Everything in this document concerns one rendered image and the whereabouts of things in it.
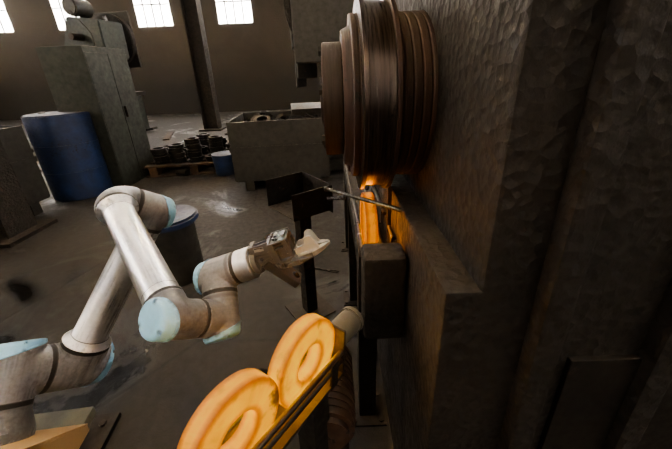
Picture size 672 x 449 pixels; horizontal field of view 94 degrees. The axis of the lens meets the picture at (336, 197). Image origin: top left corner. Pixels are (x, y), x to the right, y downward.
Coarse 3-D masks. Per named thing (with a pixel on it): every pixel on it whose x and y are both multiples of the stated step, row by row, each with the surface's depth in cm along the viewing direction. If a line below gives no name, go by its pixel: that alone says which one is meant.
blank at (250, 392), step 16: (224, 384) 43; (240, 384) 43; (256, 384) 45; (272, 384) 48; (208, 400) 41; (224, 400) 40; (240, 400) 42; (256, 400) 45; (272, 400) 48; (192, 416) 40; (208, 416) 39; (224, 416) 40; (256, 416) 47; (272, 416) 49; (192, 432) 39; (208, 432) 38; (224, 432) 41; (240, 432) 47; (256, 432) 47; (192, 448) 38; (208, 448) 39; (224, 448) 45; (240, 448) 45
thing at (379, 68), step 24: (360, 0) 65; (384, 0) 68; (360, 24) 63; (384, 24) 62; (384, 48) 60; (384, 72) 60; (384, 96) 61; (384, 120) 63; (384, 144) 66; (384, 168) 71
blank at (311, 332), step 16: (304, 320) 55; (320, 320) 56; (288, 336) 53; (304, 336) 53; (320, 336) 57; (288, 352) 51; (304, 352) 54; (320, 352) 59; (272, 368) 51; (288, 368) 51; (304, 368) 59; (320, 368) 60; (288, 384) 51; (304, 384) 56; (288, 400) 52
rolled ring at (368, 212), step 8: (368, 192) 95; (360, 208) 102; (368, 208) 88; (376, 208) 88; (360, 216) 103; (368, 216) 87; (376, 216) 87; (360, 224) 105; (368, 224) 87; (376, 224) 87; (368, 232) 87; (376, 232) 87; (368, 240) 88; (376, 240) 88
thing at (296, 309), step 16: (288, 176) 154; (304, 176) 157; (272, 192) 152; (288, 192) 157; (304, 192) 131; (320, 192) 136; (272, 208) 149; (288, 208) 147; (304, 208) 134; (320, 208) 139; (304, 224) 146; (304, 272) 155; (304, 288) 160; (288, 304) 172; (304, 304) 166; (320, 304) 171
